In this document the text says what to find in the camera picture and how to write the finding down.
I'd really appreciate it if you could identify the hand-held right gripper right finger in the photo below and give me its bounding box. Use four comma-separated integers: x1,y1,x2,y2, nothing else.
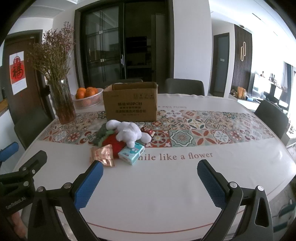
197,159,274,241

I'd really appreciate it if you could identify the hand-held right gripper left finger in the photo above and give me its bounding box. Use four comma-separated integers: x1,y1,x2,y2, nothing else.
28,159,104,241

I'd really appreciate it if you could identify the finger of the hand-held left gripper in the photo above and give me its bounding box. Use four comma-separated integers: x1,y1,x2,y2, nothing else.
0,142,19,163
0,150,48,187

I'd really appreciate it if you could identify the red strawberry plush toy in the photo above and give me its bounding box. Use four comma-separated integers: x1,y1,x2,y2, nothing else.
94,123,126,159

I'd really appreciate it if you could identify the white plush toy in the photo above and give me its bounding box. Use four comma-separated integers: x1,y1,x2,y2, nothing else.
106,120,152,148

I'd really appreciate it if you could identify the cardboard box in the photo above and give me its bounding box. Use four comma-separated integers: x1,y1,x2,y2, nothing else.
102,82,159,122

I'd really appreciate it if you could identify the dark grey dining chair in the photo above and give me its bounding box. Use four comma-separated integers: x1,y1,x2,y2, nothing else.
165,78,205,96
254,100,289,139
103,79,143,88
14,109,57,149

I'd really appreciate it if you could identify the orange snack packet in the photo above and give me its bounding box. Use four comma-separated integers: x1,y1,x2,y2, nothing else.
90,144,115,167

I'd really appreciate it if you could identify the patterned tablecloth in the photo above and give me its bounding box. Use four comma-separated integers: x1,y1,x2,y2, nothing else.
13,93,294,241

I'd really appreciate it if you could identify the blue white tissue pack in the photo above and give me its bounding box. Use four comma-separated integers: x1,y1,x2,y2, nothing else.
118,142,145,165

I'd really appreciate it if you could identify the glass vase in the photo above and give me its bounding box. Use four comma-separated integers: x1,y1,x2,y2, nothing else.
50,79,77,124

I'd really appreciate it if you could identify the red small packet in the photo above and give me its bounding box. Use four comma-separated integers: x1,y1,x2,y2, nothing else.
142,127,156,139

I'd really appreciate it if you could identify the white fruit basket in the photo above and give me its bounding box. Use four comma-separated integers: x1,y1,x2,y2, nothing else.
73,88,104,109

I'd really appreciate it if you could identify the white tv cabinet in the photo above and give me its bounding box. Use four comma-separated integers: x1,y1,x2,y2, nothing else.
229,93,262,112

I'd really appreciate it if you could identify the dried flower bunch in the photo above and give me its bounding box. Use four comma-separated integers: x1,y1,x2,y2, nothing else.
30,27,75,93

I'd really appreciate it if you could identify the television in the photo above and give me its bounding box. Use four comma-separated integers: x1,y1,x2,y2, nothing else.
252,73,289,102

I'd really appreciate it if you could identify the dark interior door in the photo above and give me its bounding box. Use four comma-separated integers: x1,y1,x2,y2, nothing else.
213,32,230,94

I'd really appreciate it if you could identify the black glass sliding door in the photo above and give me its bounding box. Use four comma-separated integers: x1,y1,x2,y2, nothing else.
74,0,174,90

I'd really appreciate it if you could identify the red wall calendar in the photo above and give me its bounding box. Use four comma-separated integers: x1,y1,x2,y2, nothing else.
9,50,28,95

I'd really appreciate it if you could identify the dark slatted wall panel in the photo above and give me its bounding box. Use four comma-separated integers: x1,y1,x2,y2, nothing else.
232,24,252,93

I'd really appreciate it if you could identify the gold wall ornament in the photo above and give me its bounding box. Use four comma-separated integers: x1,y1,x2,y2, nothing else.
239,42,247,62

